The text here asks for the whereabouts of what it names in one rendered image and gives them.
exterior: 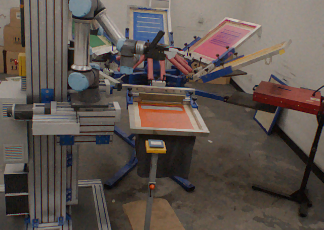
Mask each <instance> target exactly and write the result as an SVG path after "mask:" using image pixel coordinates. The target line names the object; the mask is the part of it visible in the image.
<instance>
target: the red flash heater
mask: <svg viewBox="0 0 324 230"><path fill-rule="evenodd" d="M278 87H280V88H278ZM281 88H284V89H281ZM285 89H288V90H285ZM289 90H291V91H289ZM313 93H314V91H309V90H304V89H300V88H295V87H290V86H285V85H280V84H275V83H271V82H266V81H261V82H260V84H259V85H258V86H257V88H256V89H255V90H254V92H253V96H252V97H253V100H252V101H254V102H261V103H266V104H270V105H275V106H279V107H283V108H288V109H292V110H297V111H301V112H305V113H310V114H314V115H317V112H318V111H321V114H322V110H323V107H324V97H321V93H319V92H316V93H315V97H313V96H312V94H313Z"/></svg>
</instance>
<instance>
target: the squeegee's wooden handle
mask: <svg viewBox="0 0 324 230"><path fill-rule="evenodd" d="M138 97H141V101H142V100H143V101H160V102H176V103H182V102H183V100H185V95H176V94H160V93H144V92H139V95H138Z"/></svg>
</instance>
